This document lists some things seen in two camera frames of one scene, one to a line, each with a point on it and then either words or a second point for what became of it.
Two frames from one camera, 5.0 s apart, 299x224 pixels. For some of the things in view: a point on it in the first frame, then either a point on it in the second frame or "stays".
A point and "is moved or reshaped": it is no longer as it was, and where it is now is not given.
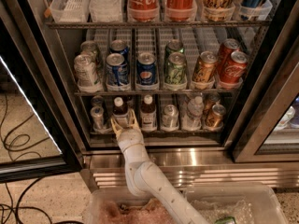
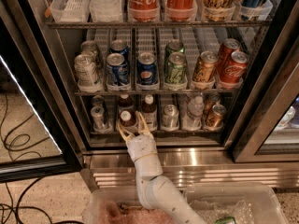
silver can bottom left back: [97, 102] stays
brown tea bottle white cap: [121, 113] is moved or reshaped
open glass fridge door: [37, 133] stays
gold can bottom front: [216, 120] stays
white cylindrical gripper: [130, 138] to [141, 147]
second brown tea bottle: [149, 115] stays
